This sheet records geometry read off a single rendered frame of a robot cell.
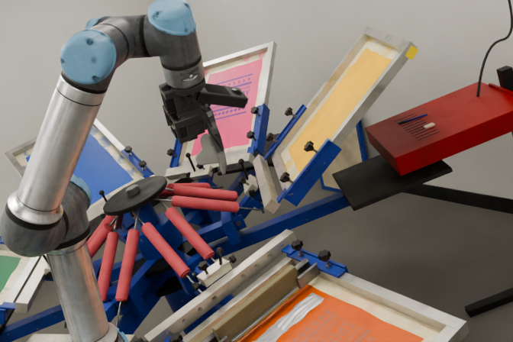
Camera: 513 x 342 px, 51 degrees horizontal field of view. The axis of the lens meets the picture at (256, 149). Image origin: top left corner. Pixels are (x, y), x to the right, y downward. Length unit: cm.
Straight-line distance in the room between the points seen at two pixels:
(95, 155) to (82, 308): 227
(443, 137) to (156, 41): 164
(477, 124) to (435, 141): 19
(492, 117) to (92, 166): 224
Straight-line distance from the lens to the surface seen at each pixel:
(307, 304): 191
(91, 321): 130
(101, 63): 84
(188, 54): 97
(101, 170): 337
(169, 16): 93
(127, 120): 594
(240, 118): 311
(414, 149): 234
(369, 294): 182
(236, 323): 186
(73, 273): 122
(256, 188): 242
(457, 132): 239
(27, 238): 103
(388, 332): 171
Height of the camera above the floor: 208
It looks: 19 degrees down
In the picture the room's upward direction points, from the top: 23 degrees counter-clockwise
